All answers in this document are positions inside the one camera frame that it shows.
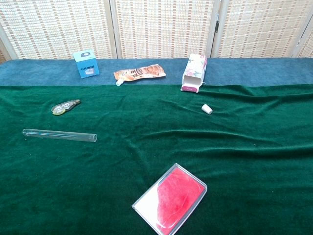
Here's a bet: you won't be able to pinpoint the blue cardboard box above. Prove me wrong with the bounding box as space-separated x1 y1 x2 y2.
73 49 100 79

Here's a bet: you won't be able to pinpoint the blue table cloth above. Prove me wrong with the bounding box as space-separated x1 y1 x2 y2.
0 57 313 87

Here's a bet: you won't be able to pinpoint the clear case with red card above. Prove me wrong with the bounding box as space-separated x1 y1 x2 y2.
131 163 208 235

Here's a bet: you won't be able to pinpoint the orange spout pouch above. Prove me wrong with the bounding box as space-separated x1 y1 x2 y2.
113 64 167 86

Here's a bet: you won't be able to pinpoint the clear glass test tube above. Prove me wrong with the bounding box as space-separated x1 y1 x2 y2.
22 128 98 142

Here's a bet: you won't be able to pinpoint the woven folding screen panel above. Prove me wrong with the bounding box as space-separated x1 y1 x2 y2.
109 0 221 59
0 24 13 63
211 0 313 59
0 0 115 60
292 23 313 58

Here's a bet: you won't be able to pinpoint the floral pink white carton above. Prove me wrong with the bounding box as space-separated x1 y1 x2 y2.
180 54 208 94

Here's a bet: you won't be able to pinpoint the green velvet cloth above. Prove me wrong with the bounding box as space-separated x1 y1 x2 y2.
0 84 313 235

